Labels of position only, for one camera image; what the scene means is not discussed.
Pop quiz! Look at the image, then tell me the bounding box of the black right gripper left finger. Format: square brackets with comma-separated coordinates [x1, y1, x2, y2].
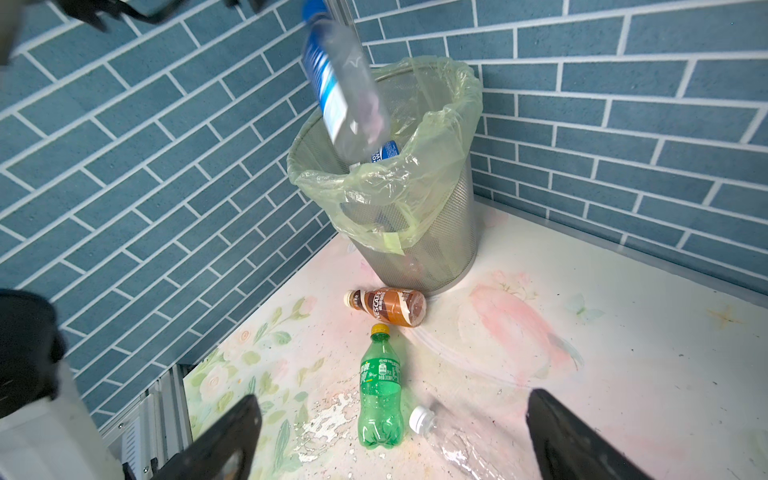
[152, 394, 262, 480]

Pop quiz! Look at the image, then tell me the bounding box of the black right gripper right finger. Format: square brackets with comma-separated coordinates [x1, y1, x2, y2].
[526, 388, 650, 480]

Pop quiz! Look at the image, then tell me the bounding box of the crushed clear bottle white cap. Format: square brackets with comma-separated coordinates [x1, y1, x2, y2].
[408, 405, 517, 479]

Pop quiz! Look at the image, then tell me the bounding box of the clear bottle blue cap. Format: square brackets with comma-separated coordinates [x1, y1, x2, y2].
[302, 1, 391, 165]

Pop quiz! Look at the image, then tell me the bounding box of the blue label Pocari bottle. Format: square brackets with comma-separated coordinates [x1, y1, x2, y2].
[371, 140, 400, 163]

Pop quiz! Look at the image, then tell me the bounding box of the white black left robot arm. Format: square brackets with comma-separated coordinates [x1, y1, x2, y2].
[1, 1, 282, 423]

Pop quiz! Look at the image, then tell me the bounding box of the brown coffee bottle near bin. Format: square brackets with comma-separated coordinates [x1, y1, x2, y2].
[343, 287, 427, 328]

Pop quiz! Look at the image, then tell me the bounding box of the mesh bin with green bag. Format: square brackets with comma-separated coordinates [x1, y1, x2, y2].
[287, 56, 483, 295]

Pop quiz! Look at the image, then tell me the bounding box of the green soda bottle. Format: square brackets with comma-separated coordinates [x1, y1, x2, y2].
[358, 324, 405, 449]

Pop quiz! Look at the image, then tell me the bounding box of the aluminium mounting rail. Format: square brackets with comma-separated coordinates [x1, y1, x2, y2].
[100, 364, 193, 479]

